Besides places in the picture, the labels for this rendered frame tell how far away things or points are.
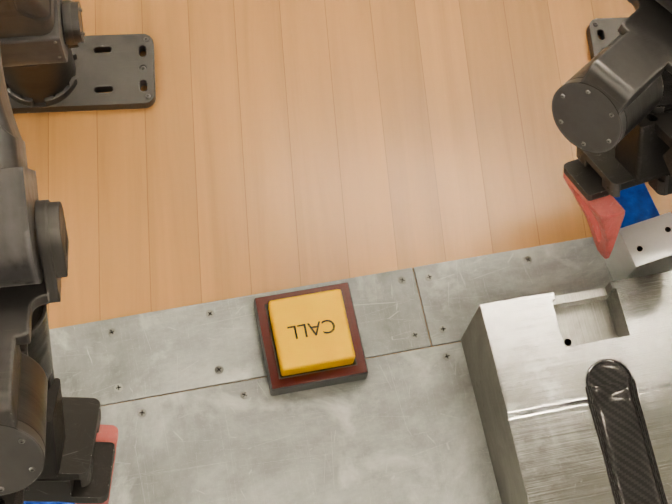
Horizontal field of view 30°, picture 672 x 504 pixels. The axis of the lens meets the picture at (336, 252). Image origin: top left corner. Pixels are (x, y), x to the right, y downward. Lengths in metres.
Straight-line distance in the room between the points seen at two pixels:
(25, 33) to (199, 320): 0.27
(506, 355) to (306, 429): 0.18
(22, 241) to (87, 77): 0.47
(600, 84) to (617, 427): 0.27
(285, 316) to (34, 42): 0.29
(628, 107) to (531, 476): 0.28
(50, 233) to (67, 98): 0.44
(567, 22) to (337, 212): 0.29
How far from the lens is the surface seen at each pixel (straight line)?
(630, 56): 0.90
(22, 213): 0.69
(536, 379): 0.96
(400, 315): 1.06
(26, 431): 0.68
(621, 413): 0.98
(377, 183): 1.10
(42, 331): 0.75
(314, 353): 1.00
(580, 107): 0.90
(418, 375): 1.04
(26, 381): 0.71
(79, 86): 1.13
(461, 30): 1.19
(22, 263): 0.69
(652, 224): 1.07
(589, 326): 1.02
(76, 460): 0.80
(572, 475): 0.96
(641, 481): 0.98
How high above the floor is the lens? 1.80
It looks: 68 degrees down
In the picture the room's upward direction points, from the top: 11 degrees clockwise
